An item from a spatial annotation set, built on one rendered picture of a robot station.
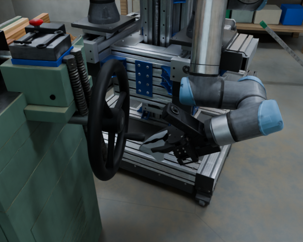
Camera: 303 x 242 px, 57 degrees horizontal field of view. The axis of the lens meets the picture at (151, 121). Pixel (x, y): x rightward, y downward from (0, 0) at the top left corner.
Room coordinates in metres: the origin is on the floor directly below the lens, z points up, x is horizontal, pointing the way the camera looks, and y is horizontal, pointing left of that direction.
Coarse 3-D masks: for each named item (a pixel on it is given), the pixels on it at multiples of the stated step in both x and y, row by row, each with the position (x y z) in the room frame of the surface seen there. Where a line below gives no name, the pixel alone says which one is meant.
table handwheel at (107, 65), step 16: (112, 64) 0.56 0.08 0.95; (96, 80) 0.50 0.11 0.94; (96, 96) 0.47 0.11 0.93; (128, 96) 0.67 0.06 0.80; (96, 112) 0.44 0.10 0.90; (112, 112) 0.53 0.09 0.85; (128, 112) 0.66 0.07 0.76; (96, 128) 0.43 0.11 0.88; (112, 128) 0.52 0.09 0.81; (96, 144) 0.41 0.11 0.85; (112, 144) 0.52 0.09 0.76; (96, 160) 0.41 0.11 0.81; (112, 160) 0.50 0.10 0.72; (96, 176) 0.42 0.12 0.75; (112, 176) 0.47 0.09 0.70
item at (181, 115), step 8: (168, 104) 0.57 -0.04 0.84; (168, 112) 0.54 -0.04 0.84; (176, 112) 0.55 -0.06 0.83; (184, 112) 0.57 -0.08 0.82; (168, 120) 0.54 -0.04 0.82; (176, 120) 0.54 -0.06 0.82; (184, 120) 0.55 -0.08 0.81; (192, 120) 0.56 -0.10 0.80; (184, 128) 0.54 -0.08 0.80; (192, 128) 0.53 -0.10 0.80; (200, 128) 0.55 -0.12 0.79; (192, 136) 0.54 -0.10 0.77; (200, 136) 0.53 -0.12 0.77
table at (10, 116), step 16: (0, 80) 0.58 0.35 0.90; (0, 96) 0.51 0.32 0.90; (16, 96) 0.51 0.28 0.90; (0, 112) 0.45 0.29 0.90; (16, 112) 0.48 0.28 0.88; (32, 112) 0.50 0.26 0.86; (48, 112) 0.50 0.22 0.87; (64, 112) 0.50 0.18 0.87; (0, 128) 0.43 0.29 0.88; (16, 128) 0.47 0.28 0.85; (0, 144) 0.41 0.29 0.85
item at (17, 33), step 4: (40, 16) 0.97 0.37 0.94; (44, 16) 0.98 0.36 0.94; (48, 16) 1.01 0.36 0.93; (44, 20) 0.98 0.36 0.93; (48, 20) 1.00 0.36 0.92; (24, 24) 0.88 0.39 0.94; (28, 24) 0.88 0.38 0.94; (16, 28) 0.84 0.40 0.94; (20, 28) 0.84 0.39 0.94; (24, 28) 0.85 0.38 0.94; (12, 32) 0.81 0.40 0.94; (16, 32) 0.81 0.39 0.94; (20, 32) 0.82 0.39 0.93; (24, 32) 0.84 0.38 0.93; (8, 36) 0.77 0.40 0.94; (12, 36) 0.78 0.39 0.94; (16, 36) 0.80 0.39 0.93; (20, 36) 0.82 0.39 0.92
